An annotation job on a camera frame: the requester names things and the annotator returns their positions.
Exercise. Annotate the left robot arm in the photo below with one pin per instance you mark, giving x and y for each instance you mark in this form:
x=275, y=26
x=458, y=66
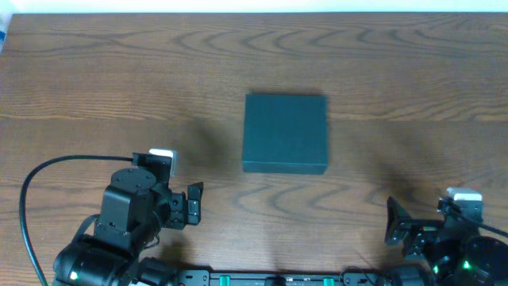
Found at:
x=136, y=206

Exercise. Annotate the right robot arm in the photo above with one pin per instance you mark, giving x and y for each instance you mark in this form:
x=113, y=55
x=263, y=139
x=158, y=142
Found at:
x=453, y=248

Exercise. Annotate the dark green box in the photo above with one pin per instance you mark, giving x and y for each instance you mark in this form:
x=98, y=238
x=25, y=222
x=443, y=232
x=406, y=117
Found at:
x=285, y=134

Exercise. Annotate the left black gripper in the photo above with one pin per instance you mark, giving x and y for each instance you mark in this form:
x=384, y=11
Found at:
x=181, y=205

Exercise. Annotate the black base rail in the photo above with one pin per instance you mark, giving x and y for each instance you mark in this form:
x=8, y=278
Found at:
x=351, y=276

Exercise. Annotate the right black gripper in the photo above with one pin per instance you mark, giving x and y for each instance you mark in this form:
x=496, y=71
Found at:
x=407, y=229

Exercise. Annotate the white blue object at edge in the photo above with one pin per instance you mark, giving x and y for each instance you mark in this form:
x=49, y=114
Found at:
x=5, y=18

